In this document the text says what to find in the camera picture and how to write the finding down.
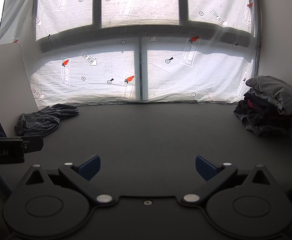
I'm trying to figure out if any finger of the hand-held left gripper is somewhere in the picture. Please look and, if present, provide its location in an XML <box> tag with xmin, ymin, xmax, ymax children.
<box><xmin>21</xmin><ymin>135</ymin><xmax>44</xmax><ymax>153</ymax></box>

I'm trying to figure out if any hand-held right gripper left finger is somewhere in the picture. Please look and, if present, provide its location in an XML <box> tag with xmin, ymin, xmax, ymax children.
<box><xmin>17</xmin><ymin>155</ymin><xmax>116</xmax><ymax>205</ymax></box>

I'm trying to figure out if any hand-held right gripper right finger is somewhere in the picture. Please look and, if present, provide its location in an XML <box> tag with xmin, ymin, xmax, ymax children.
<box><xmin>183</xmin><ymin>155</ymin><xmax>279</xmax><ymax>205</ymax></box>

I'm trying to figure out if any blue plaid shirt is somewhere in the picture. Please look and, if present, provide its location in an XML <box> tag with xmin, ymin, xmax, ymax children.
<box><xmin>15</xmin><ymin>104</ymin><xmax>79</xmax><ymax>137</ymax></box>

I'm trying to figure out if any stack of folded clothes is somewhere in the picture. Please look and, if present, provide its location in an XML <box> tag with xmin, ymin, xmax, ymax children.
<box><xmin>233</xmin><ymin>75</ymin><xmax>292</xmax><ymax>137</ymax></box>

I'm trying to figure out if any white board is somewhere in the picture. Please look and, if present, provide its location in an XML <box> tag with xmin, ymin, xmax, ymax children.
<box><xmin>0</xmin><ymin>42</ymin><xmax>36</xmax><ymax>135</ymax></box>

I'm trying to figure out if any white printed window curtain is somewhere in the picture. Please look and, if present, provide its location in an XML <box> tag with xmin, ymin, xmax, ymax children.
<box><xmin>0</xmin><ymin>0</ymin><xmax>261</xmax><ymax>105</ymax></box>

